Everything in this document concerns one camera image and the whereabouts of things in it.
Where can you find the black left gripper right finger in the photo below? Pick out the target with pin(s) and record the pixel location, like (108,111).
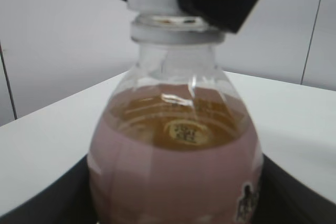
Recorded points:
(283,199)

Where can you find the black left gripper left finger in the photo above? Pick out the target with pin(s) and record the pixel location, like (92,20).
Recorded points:
(67,200)

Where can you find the pink peach tea bottle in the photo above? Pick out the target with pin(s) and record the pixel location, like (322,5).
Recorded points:
(175,142)

